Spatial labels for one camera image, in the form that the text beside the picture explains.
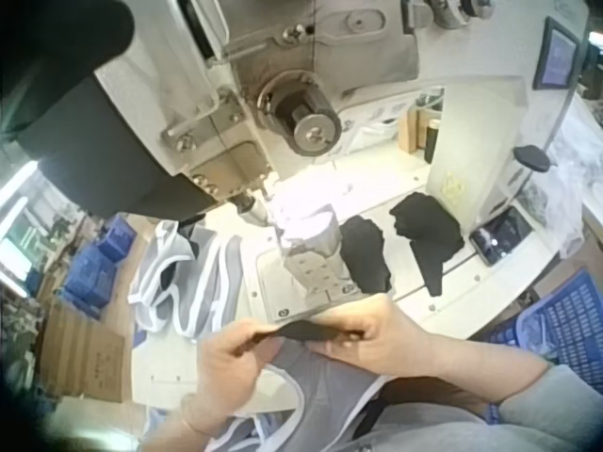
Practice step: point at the black round knob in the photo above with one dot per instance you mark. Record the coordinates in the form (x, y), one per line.
(532, 157)

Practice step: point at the clear plastic bag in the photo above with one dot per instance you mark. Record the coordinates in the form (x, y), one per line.
(572, 202)

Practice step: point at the brown cardboard boxes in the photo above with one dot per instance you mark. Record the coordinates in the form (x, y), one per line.
(87, 353)

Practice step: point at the blue plastic basket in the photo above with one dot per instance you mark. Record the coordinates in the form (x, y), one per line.
(565, 320)

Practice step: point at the stack of blue plastic crates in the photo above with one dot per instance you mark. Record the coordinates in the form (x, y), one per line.
(96, 268)

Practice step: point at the black smartphone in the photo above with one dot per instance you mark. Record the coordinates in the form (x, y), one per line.
(501, 235)

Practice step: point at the white industrial sewing machine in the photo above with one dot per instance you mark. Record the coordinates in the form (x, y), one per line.
(282, 94)

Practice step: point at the dark cylindrical bottle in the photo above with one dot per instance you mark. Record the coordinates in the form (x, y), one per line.
(432, 141)

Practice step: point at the black framed control screen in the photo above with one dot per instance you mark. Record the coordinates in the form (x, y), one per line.
(558, 54)

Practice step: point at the black fabric piece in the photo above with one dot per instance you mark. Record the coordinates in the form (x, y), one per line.
(428, 226)
(365, 256)

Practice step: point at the pile of grey trimmed garments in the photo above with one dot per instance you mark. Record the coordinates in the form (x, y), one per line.
(188, 287)

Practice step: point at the black fabric strip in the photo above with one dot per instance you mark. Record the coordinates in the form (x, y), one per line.
(311, 329)

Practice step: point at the person's right hand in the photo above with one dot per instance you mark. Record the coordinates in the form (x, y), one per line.
(391, 339)

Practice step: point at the grey garment with white trim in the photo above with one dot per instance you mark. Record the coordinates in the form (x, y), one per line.
(320, 381)

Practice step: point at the person's right fingers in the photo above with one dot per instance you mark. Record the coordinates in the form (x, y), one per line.
(346, 350)

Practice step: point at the person's left hand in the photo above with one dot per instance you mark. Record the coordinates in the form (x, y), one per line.
(226, 376)

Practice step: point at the wooden block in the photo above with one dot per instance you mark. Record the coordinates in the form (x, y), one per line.
(409, 132)

